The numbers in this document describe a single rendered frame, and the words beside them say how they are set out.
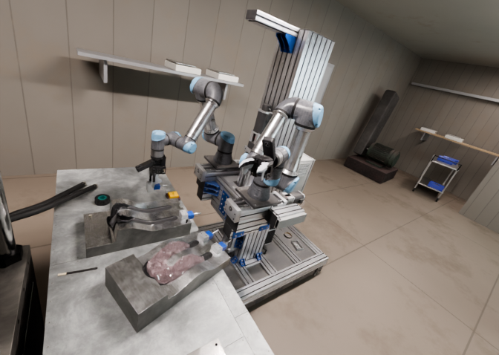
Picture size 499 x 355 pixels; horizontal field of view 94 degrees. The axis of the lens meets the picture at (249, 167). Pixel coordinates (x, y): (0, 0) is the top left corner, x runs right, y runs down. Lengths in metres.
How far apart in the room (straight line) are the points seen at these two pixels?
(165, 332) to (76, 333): 0.30
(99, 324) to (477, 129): 8.07
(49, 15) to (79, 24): 0.24
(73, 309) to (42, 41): 2.65
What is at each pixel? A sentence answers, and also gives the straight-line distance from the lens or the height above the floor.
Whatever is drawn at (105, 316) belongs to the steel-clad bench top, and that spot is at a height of 0.80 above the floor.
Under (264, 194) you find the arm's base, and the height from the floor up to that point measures 1.08.
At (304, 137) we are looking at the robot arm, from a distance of 1.29.
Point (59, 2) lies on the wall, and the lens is 3.28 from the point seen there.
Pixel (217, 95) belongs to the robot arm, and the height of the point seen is 1.56.
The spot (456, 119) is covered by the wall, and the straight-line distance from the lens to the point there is 8.23.
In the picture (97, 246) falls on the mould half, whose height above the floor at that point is 0.86.
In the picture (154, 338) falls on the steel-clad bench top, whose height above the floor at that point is 0.80.
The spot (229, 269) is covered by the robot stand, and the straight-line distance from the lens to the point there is 2.13.
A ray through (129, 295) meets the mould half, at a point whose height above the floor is 0.91.
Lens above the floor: 1.78
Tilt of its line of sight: 23 degrees down
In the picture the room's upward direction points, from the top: 15 degrees clockwise
